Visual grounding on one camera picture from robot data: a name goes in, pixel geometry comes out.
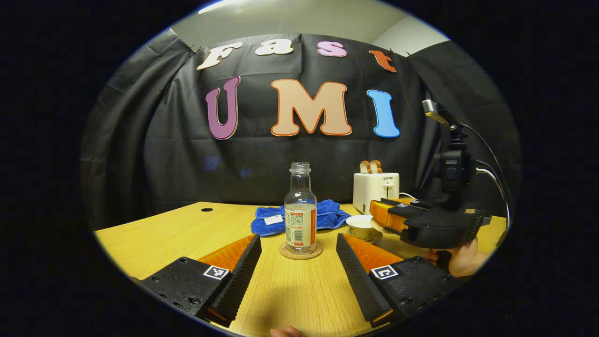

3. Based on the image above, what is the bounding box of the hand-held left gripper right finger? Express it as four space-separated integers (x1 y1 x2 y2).
336 233 461 328

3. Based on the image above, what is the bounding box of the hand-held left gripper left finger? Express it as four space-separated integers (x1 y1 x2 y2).
139 233 262 327

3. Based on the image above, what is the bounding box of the cream ceramic teacup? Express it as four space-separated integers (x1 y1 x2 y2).
345 214 378 240

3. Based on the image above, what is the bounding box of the round cork coaster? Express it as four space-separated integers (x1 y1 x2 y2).
278 241 323 260

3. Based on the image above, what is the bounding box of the clear plastic water bottle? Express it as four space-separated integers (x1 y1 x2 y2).
284 162 318 255

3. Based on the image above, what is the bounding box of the white toaster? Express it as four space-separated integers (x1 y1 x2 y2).
352 172 401 215

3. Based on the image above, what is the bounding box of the blue towel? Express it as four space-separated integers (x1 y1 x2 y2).
250 199 351 236

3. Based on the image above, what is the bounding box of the black backdrop cloth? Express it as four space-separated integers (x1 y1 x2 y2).
80 28 520 230

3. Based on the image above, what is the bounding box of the grey cable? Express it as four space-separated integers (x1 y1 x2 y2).
475 167 511 225

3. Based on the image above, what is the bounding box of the black cable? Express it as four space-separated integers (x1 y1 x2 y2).
461 123 514 230

